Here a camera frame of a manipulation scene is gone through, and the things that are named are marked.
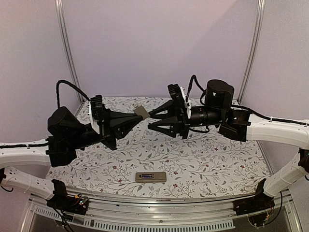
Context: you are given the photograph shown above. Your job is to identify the right aluminium frame post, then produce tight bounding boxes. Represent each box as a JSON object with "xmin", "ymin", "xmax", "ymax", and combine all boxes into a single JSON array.
[{"xmin": 237, "ymin": 0, "xmax": 266, "ymax": 104}]

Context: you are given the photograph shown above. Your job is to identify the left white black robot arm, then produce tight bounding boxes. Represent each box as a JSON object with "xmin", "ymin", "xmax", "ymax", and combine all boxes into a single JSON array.
[{"xmin": 0, "ymin": 95, "xmax": 143, "ymax": 212}]

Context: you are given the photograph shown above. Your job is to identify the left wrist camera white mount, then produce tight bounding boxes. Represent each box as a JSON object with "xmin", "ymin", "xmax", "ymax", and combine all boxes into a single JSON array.
[{"xmin": 89, "ymin": 102, "xmax": 99, "ymax": 134}]

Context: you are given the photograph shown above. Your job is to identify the front aluminium rail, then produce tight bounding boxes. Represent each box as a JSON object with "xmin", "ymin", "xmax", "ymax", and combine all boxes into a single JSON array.
[{"xmin": 20, "ymin": 187, "xmax": 302, "ymax": 232}]

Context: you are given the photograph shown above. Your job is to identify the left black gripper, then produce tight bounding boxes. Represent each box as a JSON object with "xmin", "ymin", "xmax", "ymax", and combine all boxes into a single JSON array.
[{"xmin": 68, "ymin": 105, "xmax": 142, "ymax": 150}]

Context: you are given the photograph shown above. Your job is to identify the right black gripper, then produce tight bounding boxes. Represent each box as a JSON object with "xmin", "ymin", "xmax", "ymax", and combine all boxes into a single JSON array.
[{"xmin": 146, "ymin": 100, "xmax": 224, "ymax": 140}]

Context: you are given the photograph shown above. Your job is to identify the beige battery cover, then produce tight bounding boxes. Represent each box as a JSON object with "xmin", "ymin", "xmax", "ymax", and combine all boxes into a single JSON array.
[{"xmin": 133, "ymin": 104, "xmax": 150, "ymax": 120}]

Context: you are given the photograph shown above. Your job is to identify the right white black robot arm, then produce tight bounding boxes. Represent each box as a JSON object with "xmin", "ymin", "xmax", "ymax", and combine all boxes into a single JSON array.
[{"xmin": 148, "ymin": 79, "xmax": 309, "ymax": 211}]

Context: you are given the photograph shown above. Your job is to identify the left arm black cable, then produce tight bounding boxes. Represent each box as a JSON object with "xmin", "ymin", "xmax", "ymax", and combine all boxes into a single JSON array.
[{"xmin": 55, "ymin": 79, "xmax": 91, "ymax": 109}]

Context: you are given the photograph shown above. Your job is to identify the beige remote control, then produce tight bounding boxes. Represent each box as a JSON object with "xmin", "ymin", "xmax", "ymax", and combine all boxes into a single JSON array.
[{"xmin": 135, "ymin": 172, "xmax": 167, "ymax": 183}]

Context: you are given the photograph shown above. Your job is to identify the floral patterned table mat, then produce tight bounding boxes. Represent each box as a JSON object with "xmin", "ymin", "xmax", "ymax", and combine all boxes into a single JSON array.
[{"xmin": 45, "ymin": 96, "xmax": 275, "ymax": 200}]

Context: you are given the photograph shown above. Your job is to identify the aluminium frame post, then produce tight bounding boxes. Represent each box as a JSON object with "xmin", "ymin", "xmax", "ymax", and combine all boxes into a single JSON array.
[
  {"xmin": 54, "ymin": 0, "xmax": 84, "ymax": 107},
  {"xmin": 237, "ymin": 0, "xmax": 266, "ymax": 104}
]

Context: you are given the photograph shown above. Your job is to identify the left aluminium frame post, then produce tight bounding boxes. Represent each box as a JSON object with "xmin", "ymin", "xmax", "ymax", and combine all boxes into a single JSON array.
[{"xmin": 54, "ymin": 0, "xmax": 84, "ymax": 107}]

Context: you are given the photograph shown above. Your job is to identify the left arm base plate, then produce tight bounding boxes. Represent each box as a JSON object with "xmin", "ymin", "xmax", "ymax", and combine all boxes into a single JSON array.
[{"xmin": 47, "ymin": 194, "xmax": 89, "ymax": 215}]

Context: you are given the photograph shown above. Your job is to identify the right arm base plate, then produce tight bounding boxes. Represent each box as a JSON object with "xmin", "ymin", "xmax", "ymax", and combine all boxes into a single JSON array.
[{"xmin": 233, "ymin": 196, "xmax": 275, "ymax": 216}]

